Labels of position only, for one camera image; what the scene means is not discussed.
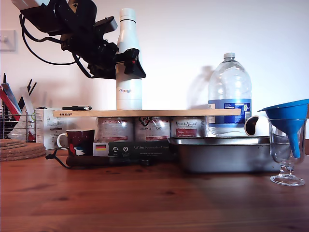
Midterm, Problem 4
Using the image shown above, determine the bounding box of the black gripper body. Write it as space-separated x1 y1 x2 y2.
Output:
88 41 140 71

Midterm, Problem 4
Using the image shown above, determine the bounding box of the white Google water bottle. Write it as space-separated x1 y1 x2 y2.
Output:
115 8 143 111

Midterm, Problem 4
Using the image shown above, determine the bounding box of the wooden IKEA board shelf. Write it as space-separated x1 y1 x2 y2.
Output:
53 109 242 118

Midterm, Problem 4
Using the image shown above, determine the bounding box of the large clear plastic water bottle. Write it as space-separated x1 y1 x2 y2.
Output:
208 52 253 138

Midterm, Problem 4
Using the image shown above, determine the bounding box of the black pen with silver clip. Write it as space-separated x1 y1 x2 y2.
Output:
62 105 92 111

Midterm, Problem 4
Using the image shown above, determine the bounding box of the tin can red white label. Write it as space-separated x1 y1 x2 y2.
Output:
97 117 135 143

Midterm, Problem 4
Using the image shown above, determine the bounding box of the tin can black logo print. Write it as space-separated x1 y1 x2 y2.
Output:
134 116 170 142

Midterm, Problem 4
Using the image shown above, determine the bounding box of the dark red patterned mug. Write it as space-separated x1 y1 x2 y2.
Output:
56 129 96 157

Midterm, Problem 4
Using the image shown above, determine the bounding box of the tin can script lettering label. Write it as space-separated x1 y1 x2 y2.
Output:
170 116 208 138

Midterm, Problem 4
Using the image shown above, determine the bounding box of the white printed carton box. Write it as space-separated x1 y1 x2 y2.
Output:
35 107 67 150

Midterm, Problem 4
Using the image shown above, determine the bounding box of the dark box with German flag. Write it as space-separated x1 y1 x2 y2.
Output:
93 142 178 160

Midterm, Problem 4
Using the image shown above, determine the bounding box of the white card with black stripes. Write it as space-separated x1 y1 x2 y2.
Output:
18 79 38 117

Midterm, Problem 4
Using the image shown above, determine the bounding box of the blue booklet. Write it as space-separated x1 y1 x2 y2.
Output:
1 83 23 114

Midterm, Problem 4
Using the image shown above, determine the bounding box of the red book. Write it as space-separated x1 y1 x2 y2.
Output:
0 89 22 121

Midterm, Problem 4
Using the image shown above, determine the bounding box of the large round cork trivet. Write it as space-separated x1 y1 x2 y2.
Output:
0 142 47 162

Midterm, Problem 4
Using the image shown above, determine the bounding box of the small round cork trivet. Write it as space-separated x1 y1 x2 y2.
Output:
0 139 27 148

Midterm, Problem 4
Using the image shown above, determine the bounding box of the grey metal baking pan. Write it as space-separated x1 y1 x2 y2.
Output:
168 136 289 174

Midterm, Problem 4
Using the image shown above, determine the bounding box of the white round device black opening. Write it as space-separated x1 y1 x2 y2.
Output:
244 115 270 137

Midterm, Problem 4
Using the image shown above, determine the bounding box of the blue plastic funnel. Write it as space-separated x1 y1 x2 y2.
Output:
257 98 309 159

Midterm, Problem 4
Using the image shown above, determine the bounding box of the clear footed glass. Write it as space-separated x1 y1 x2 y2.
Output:
268 117 308 187

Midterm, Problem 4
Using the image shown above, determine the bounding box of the thick black cable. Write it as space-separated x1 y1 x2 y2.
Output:
19 13 79 66

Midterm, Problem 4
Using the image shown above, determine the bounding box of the white wall switch plate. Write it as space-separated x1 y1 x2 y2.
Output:
0 29 18 52

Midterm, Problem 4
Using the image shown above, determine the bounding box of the chrome wire rack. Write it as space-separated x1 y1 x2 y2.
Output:
0 106 37 143

